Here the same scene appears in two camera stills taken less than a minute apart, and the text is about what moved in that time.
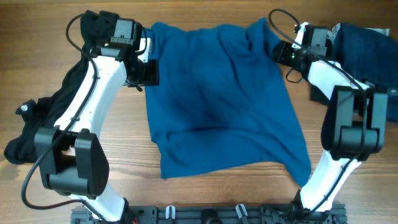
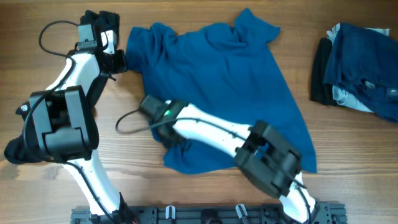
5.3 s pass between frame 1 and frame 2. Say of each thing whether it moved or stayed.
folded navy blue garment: stayed
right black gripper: moved
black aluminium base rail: stayed
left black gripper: moved
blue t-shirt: stayed
